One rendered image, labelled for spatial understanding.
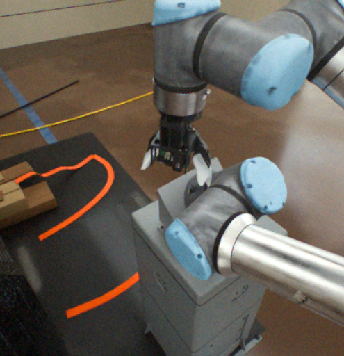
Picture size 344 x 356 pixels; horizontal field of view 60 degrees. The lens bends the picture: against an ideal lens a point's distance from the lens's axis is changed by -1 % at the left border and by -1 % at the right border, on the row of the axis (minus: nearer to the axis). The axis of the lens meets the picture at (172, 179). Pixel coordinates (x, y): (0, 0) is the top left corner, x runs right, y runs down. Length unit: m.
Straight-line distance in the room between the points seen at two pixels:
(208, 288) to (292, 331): 1.03
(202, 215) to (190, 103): 0.29
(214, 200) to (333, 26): 0.42
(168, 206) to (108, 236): 1.26
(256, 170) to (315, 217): 1.73
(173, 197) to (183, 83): 0.52
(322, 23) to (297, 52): 0.12
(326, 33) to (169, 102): 0.24
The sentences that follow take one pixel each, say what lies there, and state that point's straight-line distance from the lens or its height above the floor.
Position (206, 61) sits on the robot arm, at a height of 1.51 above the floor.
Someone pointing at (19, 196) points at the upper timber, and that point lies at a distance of 2.35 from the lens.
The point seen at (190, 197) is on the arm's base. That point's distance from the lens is 0.91.
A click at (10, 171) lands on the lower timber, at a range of 2.82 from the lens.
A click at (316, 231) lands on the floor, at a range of 2.36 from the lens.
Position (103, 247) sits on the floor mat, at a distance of 2.09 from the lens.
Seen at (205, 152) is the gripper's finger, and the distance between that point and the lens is 0.60.
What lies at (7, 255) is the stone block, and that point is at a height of 0.62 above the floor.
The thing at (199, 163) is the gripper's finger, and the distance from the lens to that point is 0.61.
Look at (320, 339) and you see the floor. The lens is 1.92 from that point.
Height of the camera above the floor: 1.64
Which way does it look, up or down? 40 degrees down
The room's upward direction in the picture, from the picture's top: straight up
